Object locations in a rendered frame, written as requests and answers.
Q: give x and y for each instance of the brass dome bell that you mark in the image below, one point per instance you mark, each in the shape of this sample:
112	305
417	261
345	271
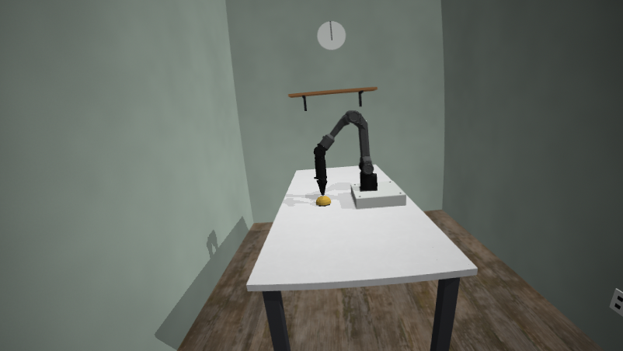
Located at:
323	200

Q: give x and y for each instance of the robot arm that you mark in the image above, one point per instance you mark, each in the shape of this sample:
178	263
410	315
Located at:
368	179

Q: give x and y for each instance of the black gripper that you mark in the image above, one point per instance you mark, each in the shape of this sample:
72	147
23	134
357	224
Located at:
320	175

